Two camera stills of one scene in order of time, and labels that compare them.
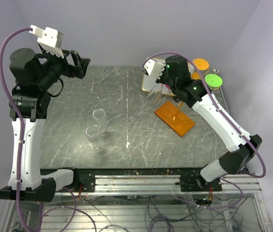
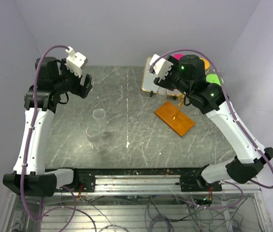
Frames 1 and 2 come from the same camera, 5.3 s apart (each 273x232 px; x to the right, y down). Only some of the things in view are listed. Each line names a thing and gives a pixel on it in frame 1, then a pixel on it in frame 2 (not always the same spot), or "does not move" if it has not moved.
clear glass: [155, 93] to [162, 94]
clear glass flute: [99, 115] does not move
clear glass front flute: [93, 134] does not move
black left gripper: [78, 70] to [79, 90]
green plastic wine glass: [213, 81] does not move
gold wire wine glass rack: [174, 118] does not move
